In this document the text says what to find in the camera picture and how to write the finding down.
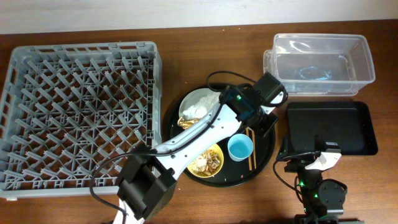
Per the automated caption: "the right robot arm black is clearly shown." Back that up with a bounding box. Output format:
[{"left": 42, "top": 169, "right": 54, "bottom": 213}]
[{"left": 272, "top": 135, "right": 360, "bottom": 223}]

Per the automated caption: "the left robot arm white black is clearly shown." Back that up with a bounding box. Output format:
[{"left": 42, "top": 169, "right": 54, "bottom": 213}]
[{"left": 114, "top": 73, "right": 287, "bottom": 223}]

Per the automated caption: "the grey plastic dishwasher rack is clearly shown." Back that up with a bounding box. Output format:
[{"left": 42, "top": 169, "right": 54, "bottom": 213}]
[{"left": 1, "top": 42, "right": 162, "bottom": 200}]

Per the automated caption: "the wooden chopstick right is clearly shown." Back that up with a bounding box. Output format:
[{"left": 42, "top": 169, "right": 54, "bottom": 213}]
[{"left": 249, "top": 128, "right": 257, "bottom": 169}]

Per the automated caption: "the wooden chopstick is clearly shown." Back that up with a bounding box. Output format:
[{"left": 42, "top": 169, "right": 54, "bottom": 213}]
[
  {"left": 249, "top": 128, "right": 257, "bottom": 169},
  {"left": 246, "top": 128, "right": 252, "bottom": 171}
]

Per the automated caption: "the wooden chopstick left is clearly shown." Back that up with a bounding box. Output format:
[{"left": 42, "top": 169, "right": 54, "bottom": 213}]
[{"left": 246, "top": 128, "right": 252, "bottom": 171}]

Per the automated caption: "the blue cup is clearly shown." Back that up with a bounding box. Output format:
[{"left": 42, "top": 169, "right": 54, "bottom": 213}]
[{"left": 227, "top": 134, "right": 253, "bottom": 162}]

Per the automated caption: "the round black serving tray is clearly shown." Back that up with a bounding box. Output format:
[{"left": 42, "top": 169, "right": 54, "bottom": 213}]
[{"left": 163, "top": 97, "right": 275, "bottom": 187}]

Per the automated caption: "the black rectangular tray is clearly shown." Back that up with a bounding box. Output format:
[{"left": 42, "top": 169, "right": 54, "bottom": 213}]
[{"left": 287, "top": 101, "right": 378, "bottom": 156}]

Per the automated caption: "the clear plastic bin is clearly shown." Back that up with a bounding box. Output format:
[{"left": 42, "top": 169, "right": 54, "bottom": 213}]
[{"left": 263, "top": 33, "right": 376, "bottom": 96}]

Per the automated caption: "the crumpled white napkin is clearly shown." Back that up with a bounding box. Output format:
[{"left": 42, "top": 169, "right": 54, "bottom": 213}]
[{"left": 182, "top": 92, "right": 220, "bottom": 120}]

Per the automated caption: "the yellow bowl with food scraps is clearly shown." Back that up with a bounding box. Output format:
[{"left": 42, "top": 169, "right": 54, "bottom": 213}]
[{"left": 187, "top": 144, "right": 224, "bottom": 178}]

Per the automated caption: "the grey ceramic plate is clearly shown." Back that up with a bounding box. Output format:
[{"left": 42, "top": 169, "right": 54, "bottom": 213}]
[{"left": 178, "top": 88, "right": 216, "bottom": 118}]

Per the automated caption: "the gold foil wrapper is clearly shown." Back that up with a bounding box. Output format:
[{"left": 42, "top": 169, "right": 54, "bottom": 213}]
[{"left": 177, "top": 117, "right": 199, "bottom": 129}]

